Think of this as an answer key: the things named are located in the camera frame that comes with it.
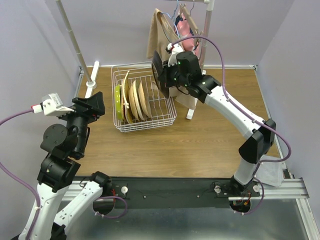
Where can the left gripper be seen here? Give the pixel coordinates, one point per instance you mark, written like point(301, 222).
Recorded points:
point(96, 101)

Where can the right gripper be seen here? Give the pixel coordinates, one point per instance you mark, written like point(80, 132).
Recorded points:
point(164, 76)

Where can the black rimmed striped plate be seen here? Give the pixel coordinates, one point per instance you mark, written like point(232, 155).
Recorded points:
point(159, 75)

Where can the green polka dot plate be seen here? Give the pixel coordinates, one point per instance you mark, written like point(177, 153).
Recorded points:
point(118, 102)

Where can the orange woven bamboo tray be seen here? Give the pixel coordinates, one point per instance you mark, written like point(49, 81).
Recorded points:
point(123, 105)

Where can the green yellow woven mat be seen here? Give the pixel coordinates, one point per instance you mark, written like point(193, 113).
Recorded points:
point(128, 112)

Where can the bird pattern plate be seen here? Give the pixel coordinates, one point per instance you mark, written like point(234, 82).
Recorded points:
point(144, 98)
point(132, 102)

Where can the white leaf pattern plate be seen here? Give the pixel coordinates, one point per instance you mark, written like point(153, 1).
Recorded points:
point(141, 113)

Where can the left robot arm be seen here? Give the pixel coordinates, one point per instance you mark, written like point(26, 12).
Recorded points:
point(65, 145)

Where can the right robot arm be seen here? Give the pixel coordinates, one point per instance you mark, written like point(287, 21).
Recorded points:
point(258, 133)

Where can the white clothes rack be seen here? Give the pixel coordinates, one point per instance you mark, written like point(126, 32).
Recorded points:
point(115, 31)

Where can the pink patterned garment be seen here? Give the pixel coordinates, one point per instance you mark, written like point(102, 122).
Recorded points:
point(184, 31)

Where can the beige t-shirt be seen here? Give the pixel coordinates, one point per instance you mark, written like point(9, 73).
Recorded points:
point(161, 33)

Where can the wooden clip hanger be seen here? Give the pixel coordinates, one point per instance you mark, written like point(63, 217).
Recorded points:
point(183, 9)

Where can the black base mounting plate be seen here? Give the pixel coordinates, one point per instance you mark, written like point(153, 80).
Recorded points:
point(133, 193)

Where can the grey folded cloth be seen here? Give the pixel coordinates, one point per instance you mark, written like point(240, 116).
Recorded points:
point(271, 173)

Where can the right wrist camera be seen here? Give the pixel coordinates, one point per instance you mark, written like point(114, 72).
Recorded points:
point(174, 50)

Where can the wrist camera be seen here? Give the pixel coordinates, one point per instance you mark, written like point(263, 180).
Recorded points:
point(52, 106)
point(174, 50)

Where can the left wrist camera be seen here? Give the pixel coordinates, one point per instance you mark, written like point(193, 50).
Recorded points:
point(52, 106)

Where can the white wire dish rack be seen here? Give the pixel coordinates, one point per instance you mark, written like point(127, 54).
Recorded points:
point(162, 109)

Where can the blue wire hanger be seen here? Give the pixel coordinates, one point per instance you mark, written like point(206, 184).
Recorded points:
point(173, 18)

